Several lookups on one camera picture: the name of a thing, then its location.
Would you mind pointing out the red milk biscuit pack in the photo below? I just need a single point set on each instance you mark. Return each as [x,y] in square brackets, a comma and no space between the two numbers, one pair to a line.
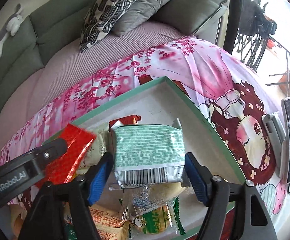
[126,120]

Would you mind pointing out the mint green wafer pack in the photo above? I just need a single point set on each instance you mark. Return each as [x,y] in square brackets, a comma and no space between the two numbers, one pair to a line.
[148,154]

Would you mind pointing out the grey-green sofa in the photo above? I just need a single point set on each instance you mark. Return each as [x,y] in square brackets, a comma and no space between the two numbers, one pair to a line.
[57,23]

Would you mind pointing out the teal shallow cardboard tray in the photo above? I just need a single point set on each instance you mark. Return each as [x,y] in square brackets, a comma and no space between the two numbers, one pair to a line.
[161,101]

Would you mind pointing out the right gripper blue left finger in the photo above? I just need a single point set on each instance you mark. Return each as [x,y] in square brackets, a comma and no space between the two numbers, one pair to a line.
[97,176]

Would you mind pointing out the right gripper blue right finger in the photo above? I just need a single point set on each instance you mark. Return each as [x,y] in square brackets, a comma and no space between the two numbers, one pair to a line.
[200,178]

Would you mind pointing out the silver folding device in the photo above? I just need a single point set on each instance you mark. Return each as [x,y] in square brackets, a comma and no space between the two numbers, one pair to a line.
[276,133]

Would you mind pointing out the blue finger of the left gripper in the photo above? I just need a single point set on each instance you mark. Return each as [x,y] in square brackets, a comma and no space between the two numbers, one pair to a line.
[53,150]

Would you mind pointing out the pink cartoon print cloth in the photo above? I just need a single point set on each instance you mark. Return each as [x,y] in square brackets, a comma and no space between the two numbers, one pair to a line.
[230,96]

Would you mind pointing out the long red patterned pack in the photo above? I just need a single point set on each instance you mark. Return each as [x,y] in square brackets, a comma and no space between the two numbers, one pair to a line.
[62,169]

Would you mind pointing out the grey pillow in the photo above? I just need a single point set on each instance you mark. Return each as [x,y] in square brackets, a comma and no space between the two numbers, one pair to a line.
[138,13]

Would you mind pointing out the black white patterned pillow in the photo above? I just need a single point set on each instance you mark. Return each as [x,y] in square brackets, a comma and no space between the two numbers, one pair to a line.
[100,19]

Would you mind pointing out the green rice cracker pack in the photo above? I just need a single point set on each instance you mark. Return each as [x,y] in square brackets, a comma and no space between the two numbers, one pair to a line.
[163,219]

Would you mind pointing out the pink sofa seat cover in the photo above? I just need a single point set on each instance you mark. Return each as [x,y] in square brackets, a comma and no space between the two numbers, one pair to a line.
[67,67]

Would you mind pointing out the white bun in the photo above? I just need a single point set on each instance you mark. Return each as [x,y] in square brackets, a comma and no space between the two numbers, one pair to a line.
[141,200]

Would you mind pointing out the grey white plush toy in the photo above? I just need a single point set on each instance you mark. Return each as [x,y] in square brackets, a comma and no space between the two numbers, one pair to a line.
[11,26]

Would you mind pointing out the orange barcode cake pack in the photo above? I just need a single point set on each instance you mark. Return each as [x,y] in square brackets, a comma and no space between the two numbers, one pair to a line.
[107,223]

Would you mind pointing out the black drying rack outside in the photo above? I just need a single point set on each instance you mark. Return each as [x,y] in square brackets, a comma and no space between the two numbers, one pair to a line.
[254,31]

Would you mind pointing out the white flower print pack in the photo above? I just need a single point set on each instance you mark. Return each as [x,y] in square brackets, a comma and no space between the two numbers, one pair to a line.
[96,150]

